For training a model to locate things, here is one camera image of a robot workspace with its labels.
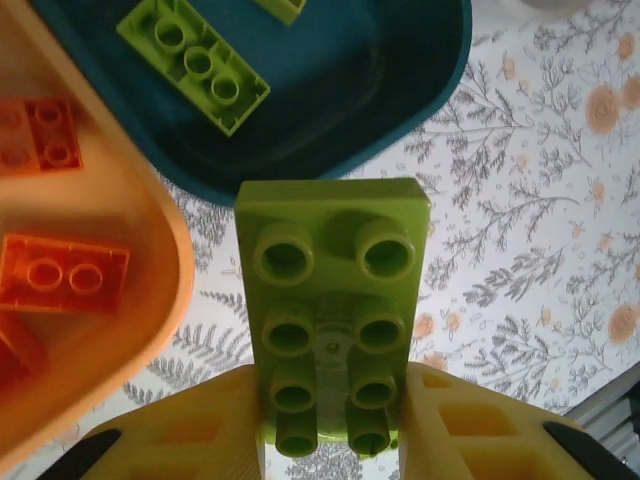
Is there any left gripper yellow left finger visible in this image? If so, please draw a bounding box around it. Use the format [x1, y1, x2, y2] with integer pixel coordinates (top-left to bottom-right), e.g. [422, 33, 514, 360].
[44, 364, 280, 480]

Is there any orange lego brick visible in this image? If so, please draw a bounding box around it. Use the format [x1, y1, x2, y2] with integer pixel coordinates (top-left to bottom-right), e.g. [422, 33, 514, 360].
[0, 314, 49, 396]
[0, 97, 85, 174]
[0, 232, 132, 315]

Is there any small green lego brick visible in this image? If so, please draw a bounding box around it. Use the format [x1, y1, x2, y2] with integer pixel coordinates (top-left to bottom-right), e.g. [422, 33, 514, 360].
[251, 0, 309, 26]

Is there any teal plastic container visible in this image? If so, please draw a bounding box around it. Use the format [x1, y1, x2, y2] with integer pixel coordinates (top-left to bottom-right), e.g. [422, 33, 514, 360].
[29, 0, 474, 206]

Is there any aluminium front mounting rail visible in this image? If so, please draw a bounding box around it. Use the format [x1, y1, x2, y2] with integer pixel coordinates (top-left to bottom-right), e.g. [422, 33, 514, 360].
[563, 382, 640, 454]

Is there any orange plastic container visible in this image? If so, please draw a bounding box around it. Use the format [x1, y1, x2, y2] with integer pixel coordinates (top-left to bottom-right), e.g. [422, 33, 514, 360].
[0, 0, 197, 471]

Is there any white plastic container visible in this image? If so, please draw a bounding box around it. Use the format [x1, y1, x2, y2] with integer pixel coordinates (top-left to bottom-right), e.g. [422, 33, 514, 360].
[517, 0, 601, 16]

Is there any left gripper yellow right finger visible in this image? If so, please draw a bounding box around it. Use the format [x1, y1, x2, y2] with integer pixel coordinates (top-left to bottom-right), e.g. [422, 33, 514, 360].
[398, 362, 640, 480]

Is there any floral patterned table cover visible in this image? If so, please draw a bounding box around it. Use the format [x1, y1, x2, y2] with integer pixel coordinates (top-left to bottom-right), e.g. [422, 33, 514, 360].
[0, 0, 640, 480]

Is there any long green lego brick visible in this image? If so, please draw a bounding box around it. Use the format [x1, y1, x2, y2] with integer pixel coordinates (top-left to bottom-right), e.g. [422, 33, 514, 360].
[115, 0, 272, 137]
[234, 177, 432, 459]

